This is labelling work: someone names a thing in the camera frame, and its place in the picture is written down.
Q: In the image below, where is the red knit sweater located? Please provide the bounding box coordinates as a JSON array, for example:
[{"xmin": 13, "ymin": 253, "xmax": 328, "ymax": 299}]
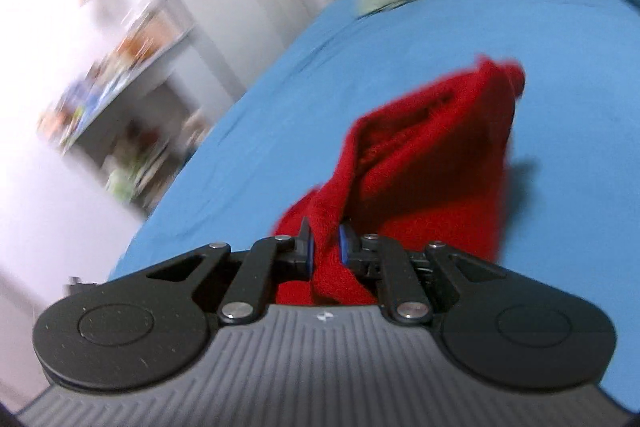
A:
[{"xmin": 274, "ymin": 57, "xmax": 525, "ymax": 306}]

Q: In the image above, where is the blue bed sheet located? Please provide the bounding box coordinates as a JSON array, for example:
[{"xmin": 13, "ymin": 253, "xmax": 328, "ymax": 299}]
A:
[{"xmin": 113, "ymin": 0, "xmax": 639, "ymax": 409}]

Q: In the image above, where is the white desk shelf unit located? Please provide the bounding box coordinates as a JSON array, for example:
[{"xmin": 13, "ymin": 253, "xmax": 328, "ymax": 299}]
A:
[{"xmin": 38, "ymin": 26, "xmax": 233, "ymax": 216}]

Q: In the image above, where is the grey white wardrobe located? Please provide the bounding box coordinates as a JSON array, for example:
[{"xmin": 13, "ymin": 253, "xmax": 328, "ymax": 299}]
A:
[{"xmin": 139, "ymin": 0, "xmax": 327, "ymax": 103}]

